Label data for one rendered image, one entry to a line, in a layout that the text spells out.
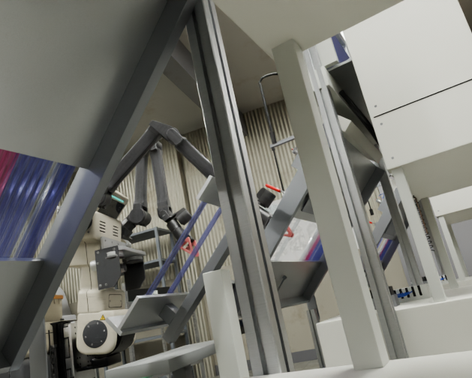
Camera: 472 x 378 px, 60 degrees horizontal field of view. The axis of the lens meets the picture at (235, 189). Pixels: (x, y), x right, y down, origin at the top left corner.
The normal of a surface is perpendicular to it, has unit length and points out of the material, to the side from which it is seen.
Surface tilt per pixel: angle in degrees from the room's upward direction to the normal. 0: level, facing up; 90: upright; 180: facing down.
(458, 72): 90
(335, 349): 90
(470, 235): 90
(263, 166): 90
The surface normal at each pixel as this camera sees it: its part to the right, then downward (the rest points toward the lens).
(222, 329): -0.40, -0.19
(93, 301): -0.17, -0.25
